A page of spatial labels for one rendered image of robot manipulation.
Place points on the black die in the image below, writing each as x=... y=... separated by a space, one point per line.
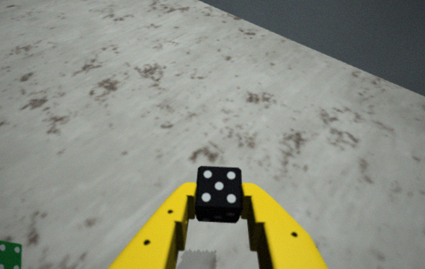
x=218 y=194

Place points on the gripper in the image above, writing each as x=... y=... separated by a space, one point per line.
x=280 y=242

